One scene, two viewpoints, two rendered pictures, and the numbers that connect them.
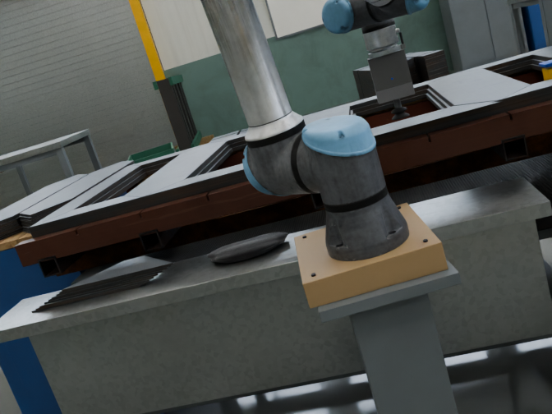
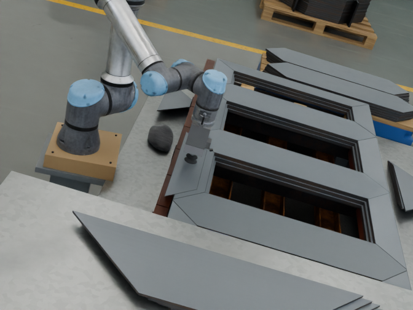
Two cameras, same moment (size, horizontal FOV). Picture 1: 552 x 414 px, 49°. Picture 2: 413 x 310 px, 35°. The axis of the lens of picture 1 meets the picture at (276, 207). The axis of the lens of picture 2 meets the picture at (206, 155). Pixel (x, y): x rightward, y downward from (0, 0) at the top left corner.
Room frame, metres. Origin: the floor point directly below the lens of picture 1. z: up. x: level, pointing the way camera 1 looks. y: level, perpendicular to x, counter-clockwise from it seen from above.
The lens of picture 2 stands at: (1.04, -2.15, 1.95)
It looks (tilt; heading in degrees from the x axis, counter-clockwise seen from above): 29 degrees down; 77
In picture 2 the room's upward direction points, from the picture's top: 18 degrees clockwise
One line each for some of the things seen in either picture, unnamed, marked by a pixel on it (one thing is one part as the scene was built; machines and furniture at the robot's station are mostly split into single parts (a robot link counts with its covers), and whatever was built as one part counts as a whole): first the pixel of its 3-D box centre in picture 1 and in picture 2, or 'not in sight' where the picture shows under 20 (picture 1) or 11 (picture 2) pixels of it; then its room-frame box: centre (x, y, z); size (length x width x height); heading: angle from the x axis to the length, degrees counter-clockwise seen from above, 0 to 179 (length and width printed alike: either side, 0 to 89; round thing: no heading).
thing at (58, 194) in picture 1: (61, 198); (338, 83); (2.25, 0.75, 0.82); 0.80 x 0.40 x 0.06; 168
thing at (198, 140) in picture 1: (181, 119); not in sight; (8.47, 0.88, 0.58); 1.60 x 0.60 x 1.17; 0
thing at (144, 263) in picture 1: (109, 278); (177, 99); (1.44, 0.44, 0.70); 0.39 x 0.12 x 0.04; 78
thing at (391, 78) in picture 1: (390, 72); (202, 134); (1.42, -0.35, 0.98); 0.10 x 0.09 x 0.16; 169
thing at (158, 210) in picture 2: (317, 177); (183, 145); (1.42, -0.12, 0.80); 1.62 x 0.04 x 0.06; 78
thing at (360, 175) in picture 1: (340, 156); (86, 102); (1.05, -0.13, 0.90); 0.13 x 0.12 x 0.14; 43
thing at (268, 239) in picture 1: (246, 248); (160, 136); (1.36, 0.09, 0.70); 0.20 x 0.10 x 0.03; 84
